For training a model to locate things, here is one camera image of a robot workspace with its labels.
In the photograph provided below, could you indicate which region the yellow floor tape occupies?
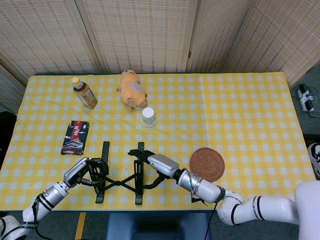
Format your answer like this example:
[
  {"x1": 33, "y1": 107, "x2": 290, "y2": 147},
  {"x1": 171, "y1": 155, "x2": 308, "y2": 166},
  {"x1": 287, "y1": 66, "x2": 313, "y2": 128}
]
[{"x1": 74, "y1": 212, "x2": 87, "y2": 240}]

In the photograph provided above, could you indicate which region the white paper cup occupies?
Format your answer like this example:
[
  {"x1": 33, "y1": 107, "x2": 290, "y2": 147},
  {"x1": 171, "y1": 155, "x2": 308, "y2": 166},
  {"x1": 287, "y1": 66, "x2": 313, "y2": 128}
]
[{"x1": 141, "y1": 107, "x2": 158, "y2": 128}]

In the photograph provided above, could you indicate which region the brown woven round coaster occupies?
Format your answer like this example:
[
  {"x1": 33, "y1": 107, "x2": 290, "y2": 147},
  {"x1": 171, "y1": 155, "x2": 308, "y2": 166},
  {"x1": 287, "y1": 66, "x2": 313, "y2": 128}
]
[{"x1": 189, "y1": 147, "x2": 226, "y2": 183}]

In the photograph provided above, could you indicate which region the dark printed box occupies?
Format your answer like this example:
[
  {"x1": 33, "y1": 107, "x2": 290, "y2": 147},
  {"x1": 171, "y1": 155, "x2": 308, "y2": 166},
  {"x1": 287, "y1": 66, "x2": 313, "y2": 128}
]
[{"x1": 60, "y1": 120, "x2": 91, "y2": 156}]

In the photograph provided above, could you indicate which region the orange plush toy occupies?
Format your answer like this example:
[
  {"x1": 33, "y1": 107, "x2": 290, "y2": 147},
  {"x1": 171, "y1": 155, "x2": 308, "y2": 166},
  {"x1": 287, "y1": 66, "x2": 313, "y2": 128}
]
[{"x1": 116, "y1": 70, "x2": 148, "y2": 112}]

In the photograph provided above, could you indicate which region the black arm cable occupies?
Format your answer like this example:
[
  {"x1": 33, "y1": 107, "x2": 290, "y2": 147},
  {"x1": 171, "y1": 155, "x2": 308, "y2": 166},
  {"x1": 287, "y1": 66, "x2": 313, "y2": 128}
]
[{"x1": 191, "y1": 192, "x2": 218, "y2": 240}]

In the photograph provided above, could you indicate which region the black bulky object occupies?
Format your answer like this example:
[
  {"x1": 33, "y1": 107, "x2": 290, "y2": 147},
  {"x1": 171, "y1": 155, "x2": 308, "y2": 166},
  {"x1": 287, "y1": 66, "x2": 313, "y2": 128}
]
[{"x1": 0, "y1": 111, "x2": 16, "y2": 161}]

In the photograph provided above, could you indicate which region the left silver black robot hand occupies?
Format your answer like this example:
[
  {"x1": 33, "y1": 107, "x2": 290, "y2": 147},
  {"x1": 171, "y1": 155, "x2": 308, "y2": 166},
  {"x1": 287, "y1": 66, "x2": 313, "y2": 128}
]
[{"x1": 63, "y1": 156, "x2": 110, "y2": 189}]

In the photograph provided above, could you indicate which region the yellow checkered tablecloth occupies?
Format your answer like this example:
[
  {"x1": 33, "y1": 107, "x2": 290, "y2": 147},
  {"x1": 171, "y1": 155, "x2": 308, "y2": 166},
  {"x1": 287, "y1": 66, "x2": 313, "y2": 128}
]
[{"x1": 0, "y1": 72, "x2": 316, "y2": 212}]

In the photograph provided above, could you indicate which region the black and white shoe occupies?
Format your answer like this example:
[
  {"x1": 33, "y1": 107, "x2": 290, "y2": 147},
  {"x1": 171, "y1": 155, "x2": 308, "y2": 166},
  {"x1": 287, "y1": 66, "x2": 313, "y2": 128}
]
[{"x1": 307, "y1": 142, "x2": 320, "y2": 180}]

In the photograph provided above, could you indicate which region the white power strip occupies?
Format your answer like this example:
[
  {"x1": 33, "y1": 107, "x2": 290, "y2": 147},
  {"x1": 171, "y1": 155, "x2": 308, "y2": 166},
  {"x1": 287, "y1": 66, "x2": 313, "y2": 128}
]
[{"x1": 296, "y1": 84, "x2": 316, "y2": 113}]

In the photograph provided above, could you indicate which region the black folding stand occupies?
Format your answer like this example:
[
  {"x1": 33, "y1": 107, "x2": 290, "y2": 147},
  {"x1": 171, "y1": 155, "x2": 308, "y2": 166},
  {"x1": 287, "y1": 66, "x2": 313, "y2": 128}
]
[{"x1": 81, "y1": 141, "x2": 146, "y2": 205}]

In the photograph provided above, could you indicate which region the yellow cap tea bottle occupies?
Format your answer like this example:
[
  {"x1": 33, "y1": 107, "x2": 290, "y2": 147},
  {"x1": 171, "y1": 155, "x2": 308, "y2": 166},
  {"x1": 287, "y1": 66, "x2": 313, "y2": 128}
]
[{"x1": 71, "y1": 76, "x2": 99, "y2": 110}]

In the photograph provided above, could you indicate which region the woven folding screen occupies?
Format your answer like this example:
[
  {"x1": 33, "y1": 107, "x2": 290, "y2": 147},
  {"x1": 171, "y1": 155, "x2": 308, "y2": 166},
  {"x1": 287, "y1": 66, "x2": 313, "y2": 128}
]
[{"x1": 0, "y1": 0, "x2": 320, "y2": 116}]

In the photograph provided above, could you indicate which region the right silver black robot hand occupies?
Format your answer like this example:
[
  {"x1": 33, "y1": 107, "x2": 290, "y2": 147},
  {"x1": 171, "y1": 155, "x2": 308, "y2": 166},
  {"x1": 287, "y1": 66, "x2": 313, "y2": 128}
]
[{"x1": 127, "y1": 149, "x2": 181, "y2": 190}]

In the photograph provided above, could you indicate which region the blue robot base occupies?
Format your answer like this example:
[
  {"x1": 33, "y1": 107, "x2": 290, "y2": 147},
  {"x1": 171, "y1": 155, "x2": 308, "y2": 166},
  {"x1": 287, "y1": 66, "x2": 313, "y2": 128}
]
[{"x1": 104, "y1": 212, "x2": 212, "y2": 240}]

